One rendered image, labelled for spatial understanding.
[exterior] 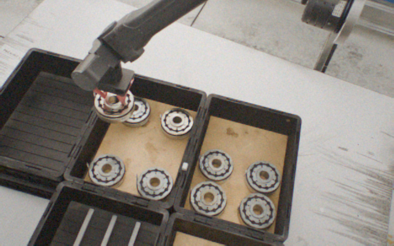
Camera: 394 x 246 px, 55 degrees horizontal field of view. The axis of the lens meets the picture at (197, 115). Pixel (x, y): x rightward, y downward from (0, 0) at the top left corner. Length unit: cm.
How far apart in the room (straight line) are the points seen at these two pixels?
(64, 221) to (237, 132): 58
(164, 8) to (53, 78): 78
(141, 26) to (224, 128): 60
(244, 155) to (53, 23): 102
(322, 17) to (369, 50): 182
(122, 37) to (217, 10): 218
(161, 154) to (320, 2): 65
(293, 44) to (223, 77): 133
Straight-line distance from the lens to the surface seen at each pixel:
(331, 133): 149
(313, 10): 120
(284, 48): 274
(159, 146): 118
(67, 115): 127
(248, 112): 120
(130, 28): 74
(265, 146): 122
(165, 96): 123
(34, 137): 126
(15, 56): 167
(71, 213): 112
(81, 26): 173
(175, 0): 65
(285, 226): 102
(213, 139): 120
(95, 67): 80
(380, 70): 290
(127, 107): 100
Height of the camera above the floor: 185
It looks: 55 degrees down
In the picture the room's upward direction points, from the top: 8 degrees clockwise
